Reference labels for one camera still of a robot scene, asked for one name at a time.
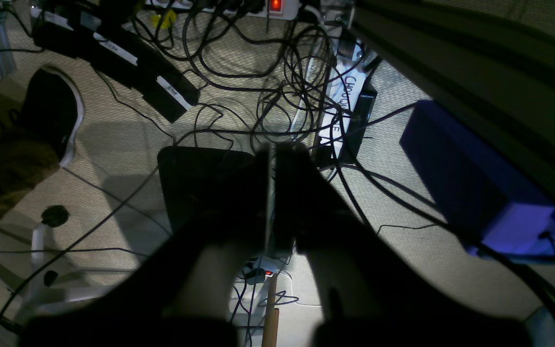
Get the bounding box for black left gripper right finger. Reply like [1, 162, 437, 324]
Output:
[274, 144, 532, 347]

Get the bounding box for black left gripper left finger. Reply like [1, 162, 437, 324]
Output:
[20, 148, 270, 347]

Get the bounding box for black shoe white sole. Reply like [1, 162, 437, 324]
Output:
[12, 65, 85, 168]

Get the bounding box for black power adapter bricks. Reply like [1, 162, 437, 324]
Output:
[29, 0, 199, 123]

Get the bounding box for black foot pedal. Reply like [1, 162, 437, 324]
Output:
[157, 147, 254, 234]

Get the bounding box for white power strip red switch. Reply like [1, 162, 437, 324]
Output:
[145, 0, 302, 20]

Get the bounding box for blue box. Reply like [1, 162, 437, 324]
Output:
[399, 100, 555, 263]

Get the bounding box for white labelled box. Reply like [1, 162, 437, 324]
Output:
[313, 42, 377, 168]

